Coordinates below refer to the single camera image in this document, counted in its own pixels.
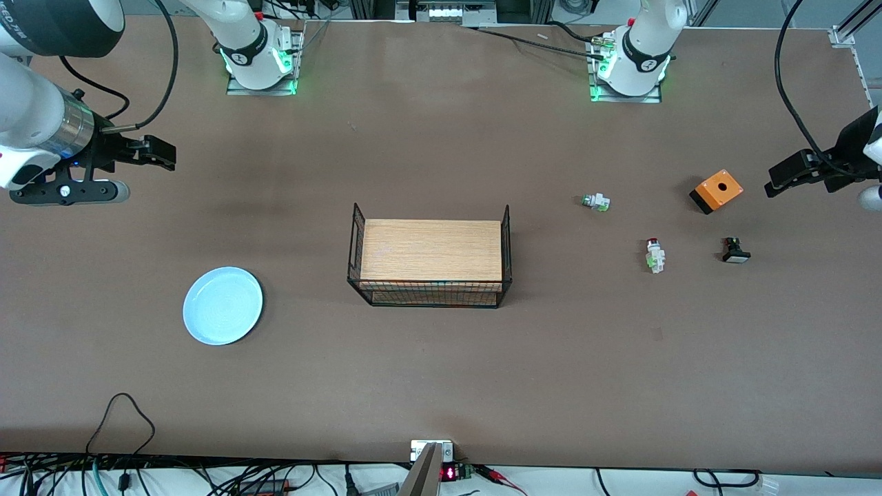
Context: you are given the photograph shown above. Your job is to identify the light blue round plate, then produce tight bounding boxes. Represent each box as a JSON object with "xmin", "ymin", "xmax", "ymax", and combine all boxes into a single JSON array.
[{"xmin": 183, "ymin": 267, "xmax": 264, "ymax": 346}]

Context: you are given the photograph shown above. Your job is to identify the aluminium corner profile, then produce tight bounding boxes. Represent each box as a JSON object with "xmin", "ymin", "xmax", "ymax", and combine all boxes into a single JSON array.
[{"xmin": 830, "ymin": 0, "xmax": 882, "ymax": 49}]

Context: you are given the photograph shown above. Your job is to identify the light wooden board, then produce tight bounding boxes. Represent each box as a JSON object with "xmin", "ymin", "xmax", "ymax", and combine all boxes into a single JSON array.
[{"xmin": 360, "ymin": 219, "xmax": 504, "ymax": 306}]

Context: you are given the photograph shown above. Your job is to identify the black power adapter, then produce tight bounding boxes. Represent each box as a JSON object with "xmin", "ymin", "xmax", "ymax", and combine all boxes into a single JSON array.
[{"xmin": 238, "ymin": 479, "xmax": 291, "ymax": 496}]

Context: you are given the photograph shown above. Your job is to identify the red and black clip leads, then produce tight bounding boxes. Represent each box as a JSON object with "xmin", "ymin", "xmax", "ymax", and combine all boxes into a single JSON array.
[{"xmin": 474, "ymin": 465, "xmax": 528, "ymax": 496}]

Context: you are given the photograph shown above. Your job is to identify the orange button enclosure box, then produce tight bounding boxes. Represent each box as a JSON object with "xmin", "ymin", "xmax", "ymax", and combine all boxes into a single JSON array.
[{"xmin": 689, "ymin": 169, "xmax": 745, "ymax": 216}]

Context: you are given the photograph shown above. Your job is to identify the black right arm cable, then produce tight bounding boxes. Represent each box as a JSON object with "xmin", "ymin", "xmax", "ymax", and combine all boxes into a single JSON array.
[{"xmin": 59, "ymin": 0, "xmax": 180, "ymax": 133}]

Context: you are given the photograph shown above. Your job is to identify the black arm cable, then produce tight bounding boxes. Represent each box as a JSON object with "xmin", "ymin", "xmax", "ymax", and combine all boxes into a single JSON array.
[
  {"xmin": 775, "ymin": 0, "xmax": 838, "ymax": 173},
  {"xmin": 59, "ymin": 0, "xmax": 180, "ymax": 133}
]

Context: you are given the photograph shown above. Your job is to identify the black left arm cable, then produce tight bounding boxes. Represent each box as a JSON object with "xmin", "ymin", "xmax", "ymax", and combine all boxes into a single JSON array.
[{"xmin": 775, "ymin": 0, "xmax": 838, "ymax": 173}]

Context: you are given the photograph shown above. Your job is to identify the thin black looped cable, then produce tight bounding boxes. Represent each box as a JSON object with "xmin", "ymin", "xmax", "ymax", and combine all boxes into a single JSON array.
[{"xmin": 86, "ymin": 393, "xmax": 156, "ymax": 459}]

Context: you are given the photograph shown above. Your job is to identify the black wire mesh basket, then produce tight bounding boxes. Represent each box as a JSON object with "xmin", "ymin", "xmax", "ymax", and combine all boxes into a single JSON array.
[{"xmin": 347, "ymin": 203, "xmax": 513, "ymax": 309}]

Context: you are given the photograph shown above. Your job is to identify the black flat looped cable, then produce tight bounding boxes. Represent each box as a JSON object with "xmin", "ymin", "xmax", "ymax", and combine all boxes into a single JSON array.
[{"xmin": 693, "ymin": 468, "xmax": 762, "ymax": 488}]

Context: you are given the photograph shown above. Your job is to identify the long black table cable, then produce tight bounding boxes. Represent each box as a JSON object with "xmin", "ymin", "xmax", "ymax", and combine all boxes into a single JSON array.
[{"xmin": 467, "ymin": 21, "xmax": 621, "ymax": 59}]

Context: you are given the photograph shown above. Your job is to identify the aluminium frame rail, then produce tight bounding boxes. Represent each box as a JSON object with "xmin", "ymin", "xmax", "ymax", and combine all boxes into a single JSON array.
[{"xmin": 396, "ymin": 0, "xmax": 497, "ymax": 23}]

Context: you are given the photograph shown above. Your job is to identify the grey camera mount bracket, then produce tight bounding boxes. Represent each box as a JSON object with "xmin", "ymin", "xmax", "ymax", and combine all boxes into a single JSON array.
[{"xmin": 400, "ymin": 440, "xmax": 454, "ymax": 496}]

